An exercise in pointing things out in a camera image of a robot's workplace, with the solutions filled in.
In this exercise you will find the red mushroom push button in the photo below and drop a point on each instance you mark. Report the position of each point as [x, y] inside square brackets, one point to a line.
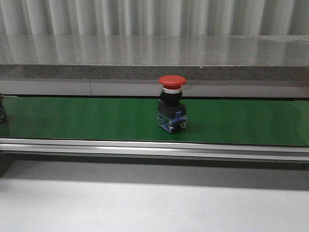
[171, 112]

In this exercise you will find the grey stone counter slab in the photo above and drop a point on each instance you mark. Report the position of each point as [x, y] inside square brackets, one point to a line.
[197, 58]

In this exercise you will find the green conveyor belt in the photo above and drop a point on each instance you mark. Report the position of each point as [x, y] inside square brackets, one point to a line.
[208, 121]

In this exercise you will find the white pleated curtain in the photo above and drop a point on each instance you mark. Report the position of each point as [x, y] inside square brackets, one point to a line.
[154, 17]

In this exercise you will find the dark push button at edge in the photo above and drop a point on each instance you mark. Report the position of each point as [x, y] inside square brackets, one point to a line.
[2, 109]

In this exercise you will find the white conveyor rear rail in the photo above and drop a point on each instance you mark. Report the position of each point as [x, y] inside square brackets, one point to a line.
[151, 88]

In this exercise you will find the aluminium conveyor front rail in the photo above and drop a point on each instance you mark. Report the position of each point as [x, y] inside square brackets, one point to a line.
[153, 149]

